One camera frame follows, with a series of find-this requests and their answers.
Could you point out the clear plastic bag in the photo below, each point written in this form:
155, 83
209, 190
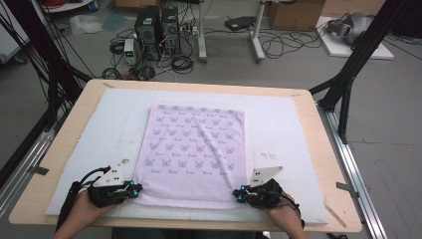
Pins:
85, 24

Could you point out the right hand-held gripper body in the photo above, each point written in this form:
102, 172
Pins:
265, 195

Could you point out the grey headset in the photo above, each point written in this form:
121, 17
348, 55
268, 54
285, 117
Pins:
353, 26

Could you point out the pale pink towel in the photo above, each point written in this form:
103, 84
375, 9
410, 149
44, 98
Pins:
192, 156

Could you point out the person's right hand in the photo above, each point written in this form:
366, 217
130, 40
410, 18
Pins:
285, 215

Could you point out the black computer tower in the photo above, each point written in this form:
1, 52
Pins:
170, 30
147, 31

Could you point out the aluminium rail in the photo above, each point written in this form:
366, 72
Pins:
351, 172
30, 156

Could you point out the white foam mat with grid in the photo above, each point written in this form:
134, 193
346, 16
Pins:
285, 132

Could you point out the person's dark clothing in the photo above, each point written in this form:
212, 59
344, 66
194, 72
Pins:
185, 234

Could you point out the black metal frame stand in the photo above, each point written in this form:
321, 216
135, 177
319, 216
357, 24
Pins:
46, 59
361, 49

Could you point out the white floor board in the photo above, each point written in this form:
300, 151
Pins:
338, 49

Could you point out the white bench power supply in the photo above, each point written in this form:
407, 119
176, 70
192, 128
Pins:
129, 51

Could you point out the flat black device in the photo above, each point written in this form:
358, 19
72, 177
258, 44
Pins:
239, 23

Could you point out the black tape strip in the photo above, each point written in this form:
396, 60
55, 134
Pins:
39, 170
346, 188

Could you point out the person's left hand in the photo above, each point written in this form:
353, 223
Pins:
84, 209

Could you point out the white desk leg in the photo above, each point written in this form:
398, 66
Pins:
257, 36
201, 33

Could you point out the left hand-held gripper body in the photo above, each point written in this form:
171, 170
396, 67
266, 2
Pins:
106, 195

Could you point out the flat brown cardboard box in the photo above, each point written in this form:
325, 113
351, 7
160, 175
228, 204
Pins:
351, 6

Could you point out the light wooden table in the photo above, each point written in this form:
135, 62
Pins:
318, 139

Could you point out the large brown cardboard box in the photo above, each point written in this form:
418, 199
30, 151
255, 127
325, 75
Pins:
295, 15

